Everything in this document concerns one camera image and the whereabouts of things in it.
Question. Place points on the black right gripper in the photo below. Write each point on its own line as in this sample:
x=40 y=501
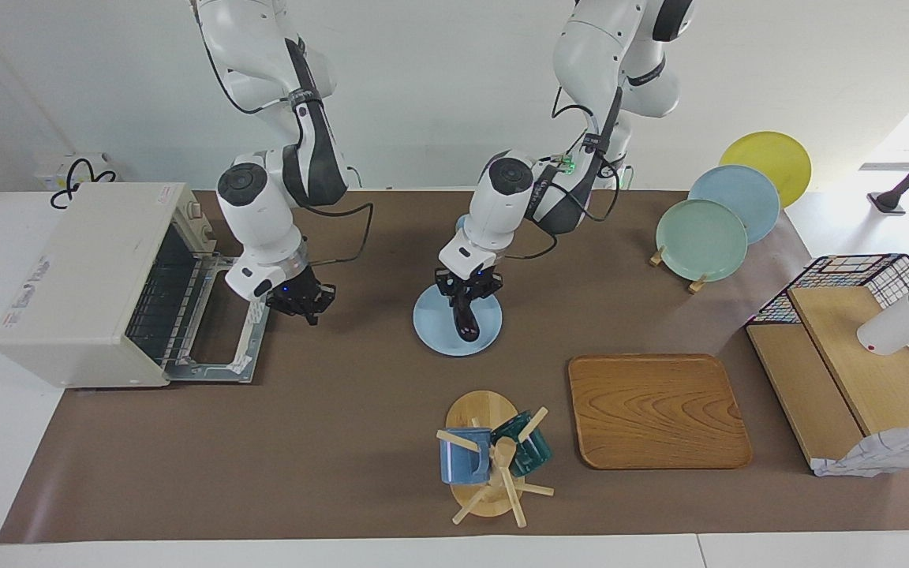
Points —
x=297 y=292

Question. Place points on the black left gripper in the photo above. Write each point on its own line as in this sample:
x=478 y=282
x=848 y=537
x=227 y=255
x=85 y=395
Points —
x=470 y=282

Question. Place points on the dark purple eggplant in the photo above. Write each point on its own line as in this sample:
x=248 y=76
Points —
x=468 y=325

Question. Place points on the glass toaster oven door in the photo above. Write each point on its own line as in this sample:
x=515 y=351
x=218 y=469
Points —
x=210 y=369

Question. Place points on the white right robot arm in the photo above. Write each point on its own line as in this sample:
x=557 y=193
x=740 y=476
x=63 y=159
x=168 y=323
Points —
x=257 y=221

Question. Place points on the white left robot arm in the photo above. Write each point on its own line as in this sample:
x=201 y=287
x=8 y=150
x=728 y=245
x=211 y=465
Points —
x=502 y=213

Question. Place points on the cream toaster oven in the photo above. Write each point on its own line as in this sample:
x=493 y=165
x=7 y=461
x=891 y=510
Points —
x=84 y=276

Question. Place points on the wooden mug tree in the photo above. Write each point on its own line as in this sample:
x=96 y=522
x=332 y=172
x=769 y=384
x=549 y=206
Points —
x=480 y=410

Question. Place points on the brown table mat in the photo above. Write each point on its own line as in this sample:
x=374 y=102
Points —
x=344 y=410

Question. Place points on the blue mug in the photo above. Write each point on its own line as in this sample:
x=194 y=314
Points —
x=462 y=461

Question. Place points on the dark green mug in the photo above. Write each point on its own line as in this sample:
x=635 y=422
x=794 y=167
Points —
x=533 y=454

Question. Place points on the wooden serving tray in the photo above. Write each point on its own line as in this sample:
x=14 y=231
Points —
x=656 y=410

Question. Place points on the wooden plate rack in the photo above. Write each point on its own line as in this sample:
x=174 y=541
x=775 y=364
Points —
x=697 y=285

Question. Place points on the pale green racked plate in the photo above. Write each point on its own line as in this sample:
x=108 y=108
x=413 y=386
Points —
x=699 y=241

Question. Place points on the white power strip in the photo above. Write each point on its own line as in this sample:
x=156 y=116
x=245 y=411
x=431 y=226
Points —
x=48 y=170

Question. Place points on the light blue racked plate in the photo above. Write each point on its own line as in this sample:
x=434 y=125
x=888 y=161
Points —
x=746 y=193

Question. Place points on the yellow racked plate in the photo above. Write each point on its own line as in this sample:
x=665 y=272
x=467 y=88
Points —
x=778 y=158

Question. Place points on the wooden stepped shelf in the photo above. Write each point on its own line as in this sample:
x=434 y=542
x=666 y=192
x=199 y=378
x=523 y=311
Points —
x=880 y=386

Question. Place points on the white cup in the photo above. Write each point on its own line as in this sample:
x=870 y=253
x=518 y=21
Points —
x=896 y=331

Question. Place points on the white marbled cloth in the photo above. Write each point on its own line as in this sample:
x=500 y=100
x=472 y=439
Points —
x=880 y=454

